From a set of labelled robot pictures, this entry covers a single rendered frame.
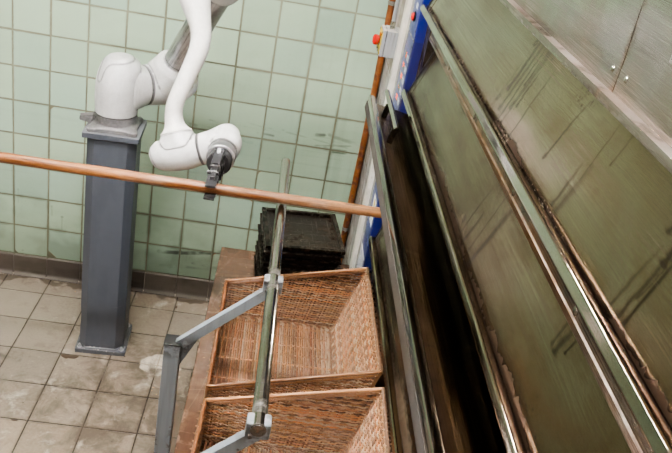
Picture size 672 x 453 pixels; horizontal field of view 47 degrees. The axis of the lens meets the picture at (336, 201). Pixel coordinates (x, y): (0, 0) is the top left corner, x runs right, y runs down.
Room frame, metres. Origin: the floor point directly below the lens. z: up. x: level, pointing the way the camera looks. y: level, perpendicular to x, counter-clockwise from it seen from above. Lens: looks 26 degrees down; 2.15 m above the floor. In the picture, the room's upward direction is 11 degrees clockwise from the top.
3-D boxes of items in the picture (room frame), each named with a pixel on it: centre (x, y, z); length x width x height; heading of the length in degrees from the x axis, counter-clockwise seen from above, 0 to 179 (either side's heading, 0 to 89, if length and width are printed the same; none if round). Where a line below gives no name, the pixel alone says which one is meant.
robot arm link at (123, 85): (2.67, 0.86, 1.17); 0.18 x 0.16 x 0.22; 136
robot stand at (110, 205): (2.66, 0.87, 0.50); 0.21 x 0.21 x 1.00; 9
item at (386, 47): (2.88, -0.08, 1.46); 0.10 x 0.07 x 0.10; 6
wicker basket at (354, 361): (1.94, 0.05, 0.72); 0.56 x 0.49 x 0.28; 7
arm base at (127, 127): (2.66, 0.89, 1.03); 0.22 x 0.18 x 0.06; 99
